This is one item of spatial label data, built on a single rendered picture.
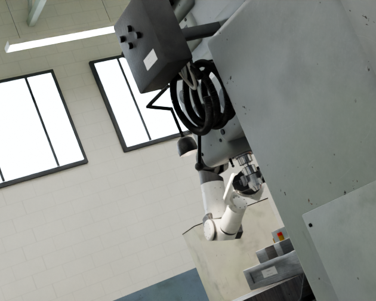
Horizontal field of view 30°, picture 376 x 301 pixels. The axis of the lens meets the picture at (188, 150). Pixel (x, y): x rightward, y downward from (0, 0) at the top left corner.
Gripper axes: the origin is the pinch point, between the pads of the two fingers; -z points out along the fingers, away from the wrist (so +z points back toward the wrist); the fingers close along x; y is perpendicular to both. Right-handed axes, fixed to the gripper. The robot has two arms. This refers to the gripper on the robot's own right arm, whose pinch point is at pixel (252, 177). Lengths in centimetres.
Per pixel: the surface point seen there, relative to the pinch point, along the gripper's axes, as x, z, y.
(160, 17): -14, -50, -41
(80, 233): -129, 769, -90
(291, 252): 0.1, -11.3, 26.0
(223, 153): -6.7, -8.2, -9.0
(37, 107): -122, 764, -279
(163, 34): -15, -51, -36
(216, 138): -6.8, -9.0, -14.0
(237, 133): -2.4, -20.7, -11.2
